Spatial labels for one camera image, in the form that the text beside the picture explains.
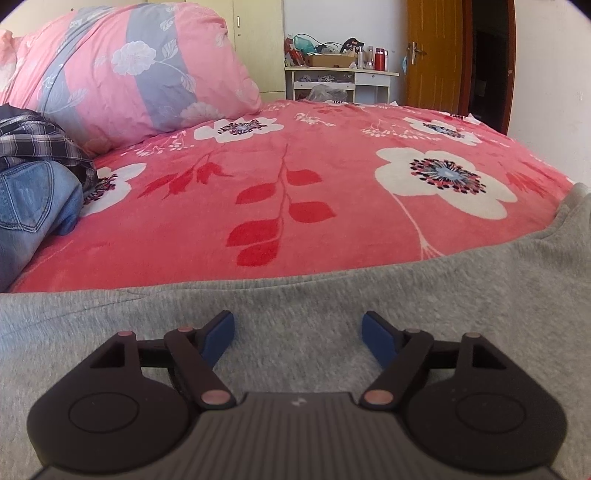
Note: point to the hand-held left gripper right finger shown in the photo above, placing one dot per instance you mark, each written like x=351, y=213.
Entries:
x=378, y=337

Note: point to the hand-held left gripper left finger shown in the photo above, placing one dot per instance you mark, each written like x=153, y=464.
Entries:
x=217, y=337

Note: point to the grey hoodie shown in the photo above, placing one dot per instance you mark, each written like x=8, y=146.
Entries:
x=295, y=295

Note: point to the red floral blanket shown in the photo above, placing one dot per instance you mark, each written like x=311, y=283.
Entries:
x=332, y=221

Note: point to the blue jeans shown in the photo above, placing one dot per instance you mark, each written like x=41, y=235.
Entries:
x=32, y=203

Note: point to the clear plastic bag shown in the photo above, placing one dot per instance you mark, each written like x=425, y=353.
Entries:
x=328, y=93

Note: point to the white desk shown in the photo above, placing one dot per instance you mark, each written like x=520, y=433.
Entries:
x=369, y=83

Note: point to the plaid shirt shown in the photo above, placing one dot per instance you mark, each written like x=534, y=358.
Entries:
x=41, y=138

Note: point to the pink floral quilt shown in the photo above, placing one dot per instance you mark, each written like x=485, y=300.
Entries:
x=138, y=78

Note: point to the red bottle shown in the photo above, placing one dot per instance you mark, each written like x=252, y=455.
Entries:
x=379, y=60

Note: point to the cardboard box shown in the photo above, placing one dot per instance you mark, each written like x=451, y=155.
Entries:
x=330, y=61

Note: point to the wooden door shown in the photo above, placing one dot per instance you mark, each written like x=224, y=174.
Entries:
x=434, y=55

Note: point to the cream wardrobe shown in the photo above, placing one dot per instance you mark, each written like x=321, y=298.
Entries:
x=258, y=46

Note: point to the dark brown door frame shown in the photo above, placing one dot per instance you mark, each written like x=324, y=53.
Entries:
x=489, y=60

